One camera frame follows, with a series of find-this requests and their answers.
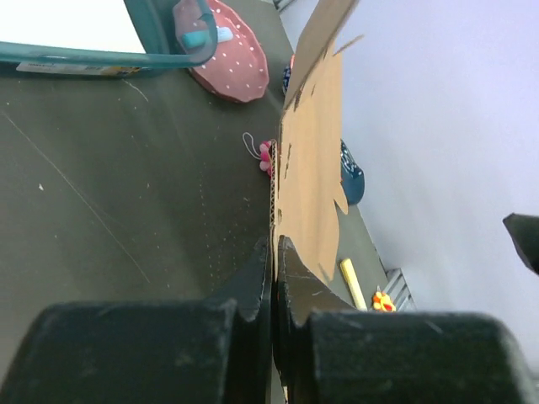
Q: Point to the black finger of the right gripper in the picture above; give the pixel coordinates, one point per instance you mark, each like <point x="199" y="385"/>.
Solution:
<point x="524" y="233"/>

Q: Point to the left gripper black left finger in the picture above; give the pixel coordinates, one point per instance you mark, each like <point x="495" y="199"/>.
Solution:
<point x="213" y="350"/>

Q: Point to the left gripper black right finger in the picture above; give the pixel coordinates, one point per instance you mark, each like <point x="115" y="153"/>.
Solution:
<point x="329" y="352"/>

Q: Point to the brown cardboard box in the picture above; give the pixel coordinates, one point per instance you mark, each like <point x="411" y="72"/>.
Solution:
<point x="308" y="194"/>

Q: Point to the orange flower toy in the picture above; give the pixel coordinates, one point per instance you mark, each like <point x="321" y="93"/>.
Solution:
<point x="381" y="301"/>

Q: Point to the wooden stick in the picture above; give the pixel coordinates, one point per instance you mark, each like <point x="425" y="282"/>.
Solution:
<point x="350" y="278"/>

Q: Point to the dark blue leaf dish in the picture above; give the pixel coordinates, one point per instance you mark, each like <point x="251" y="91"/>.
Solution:
<point x="352" y="176"/>

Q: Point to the pink smiling flower toy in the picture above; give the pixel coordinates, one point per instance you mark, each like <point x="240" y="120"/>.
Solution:
<point x="263" y="153"/>

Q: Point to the pink dotted plate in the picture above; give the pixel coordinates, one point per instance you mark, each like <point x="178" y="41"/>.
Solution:
<point x="238" y="69"/>

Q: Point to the red patterned bowl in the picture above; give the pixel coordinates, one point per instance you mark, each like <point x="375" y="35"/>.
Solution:
<point x="286" y="76"/>

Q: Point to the light blue marker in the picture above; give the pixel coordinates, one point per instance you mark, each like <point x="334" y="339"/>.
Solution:
<point x="199" y="38"/>

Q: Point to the teal plastic bin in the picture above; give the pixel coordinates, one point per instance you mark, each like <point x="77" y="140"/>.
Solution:
<point x="154" y="25"/>

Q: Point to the white paper sheet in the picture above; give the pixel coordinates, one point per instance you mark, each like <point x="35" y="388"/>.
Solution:
<point x="84" y="25"/>

